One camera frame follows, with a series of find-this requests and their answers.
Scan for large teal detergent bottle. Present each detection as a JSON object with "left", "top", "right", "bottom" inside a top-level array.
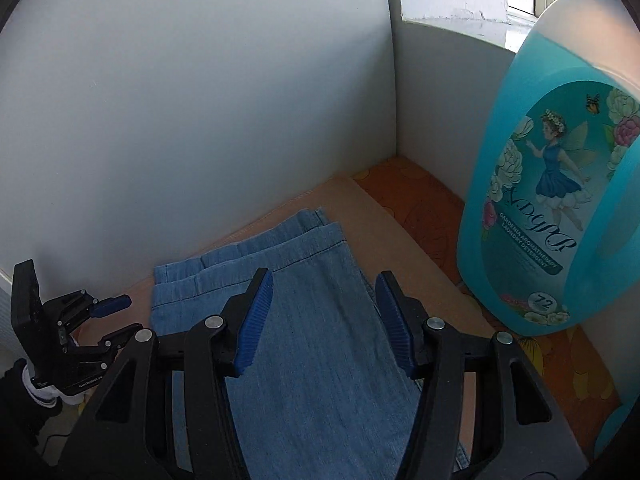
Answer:
[{"left": 458, "top": 0, "right": 639, "bottom": 336}]

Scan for blue denim pants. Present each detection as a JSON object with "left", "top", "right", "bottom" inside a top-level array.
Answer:
[{"left": 151, "top": 209, "right": 421, "bottom": 479}]

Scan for white wardrobe panel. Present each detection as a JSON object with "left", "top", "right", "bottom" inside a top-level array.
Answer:
[{"left": 1, "top": 0, "right": 396, "bottom": 297}]

